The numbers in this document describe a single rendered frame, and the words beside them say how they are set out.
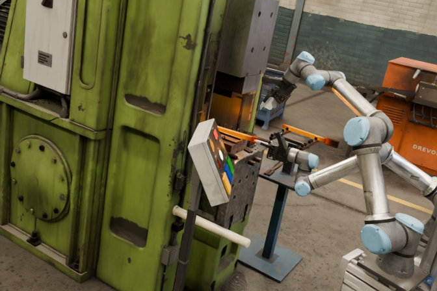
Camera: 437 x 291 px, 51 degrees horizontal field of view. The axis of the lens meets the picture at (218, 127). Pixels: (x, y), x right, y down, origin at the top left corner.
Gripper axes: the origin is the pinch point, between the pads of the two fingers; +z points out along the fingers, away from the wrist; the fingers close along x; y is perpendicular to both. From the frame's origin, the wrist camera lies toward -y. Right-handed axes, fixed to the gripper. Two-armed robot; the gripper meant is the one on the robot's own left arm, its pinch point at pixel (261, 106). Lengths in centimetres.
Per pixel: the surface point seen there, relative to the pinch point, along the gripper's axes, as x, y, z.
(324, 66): 763, -131, 163
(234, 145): 5.2, 0.6, 30.3
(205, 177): -58, 14, 15
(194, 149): -61, 4, 8
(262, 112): 351, -78, 158
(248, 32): -2.9, -27.9, -24.4
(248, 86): 7.9, -14.5, 1.0
